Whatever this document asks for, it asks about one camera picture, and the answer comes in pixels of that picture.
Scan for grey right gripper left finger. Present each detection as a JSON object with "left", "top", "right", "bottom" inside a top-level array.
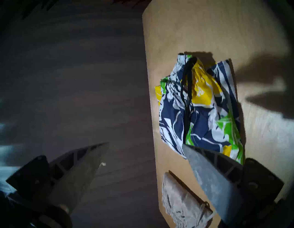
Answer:
[{"left": 6, "top": 142, "right": 109, "bottom": 215}]

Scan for light wooden table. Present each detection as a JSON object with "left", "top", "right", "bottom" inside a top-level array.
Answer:
[{"left": 142, "top": 0, "right": 294, "bottom": 228}]

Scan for floral print shorts with drawstring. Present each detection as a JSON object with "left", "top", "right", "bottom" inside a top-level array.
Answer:
[{"left": 155, "top": 53, "right": 244, "bottom": 165}]

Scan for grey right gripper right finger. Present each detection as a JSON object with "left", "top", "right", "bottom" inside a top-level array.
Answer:
[{"left": 183, "top": 144, "right": 285, "bottom": 224}]

